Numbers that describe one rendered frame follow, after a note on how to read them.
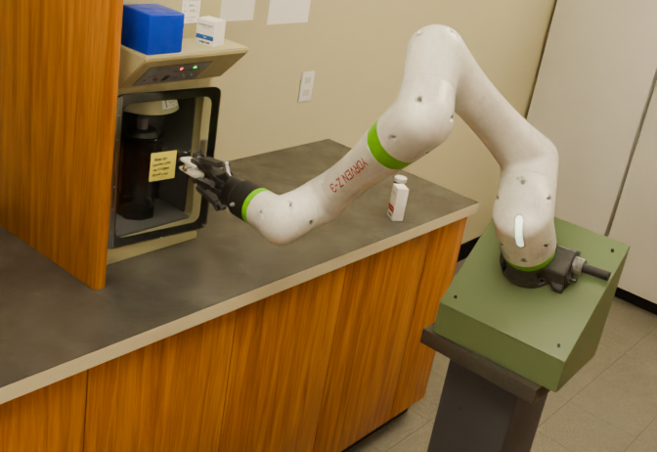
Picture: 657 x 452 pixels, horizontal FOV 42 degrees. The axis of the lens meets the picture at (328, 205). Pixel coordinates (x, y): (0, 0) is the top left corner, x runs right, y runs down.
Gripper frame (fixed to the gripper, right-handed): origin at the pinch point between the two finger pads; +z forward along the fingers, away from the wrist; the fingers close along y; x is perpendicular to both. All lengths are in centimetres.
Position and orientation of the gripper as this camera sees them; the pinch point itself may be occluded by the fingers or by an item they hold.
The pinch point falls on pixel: (192, 166)
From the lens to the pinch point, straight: 220.0
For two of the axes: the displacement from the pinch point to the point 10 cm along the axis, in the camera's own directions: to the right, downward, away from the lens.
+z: -6.8, -3.8, 6.2
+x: -7.1, 1.7, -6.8
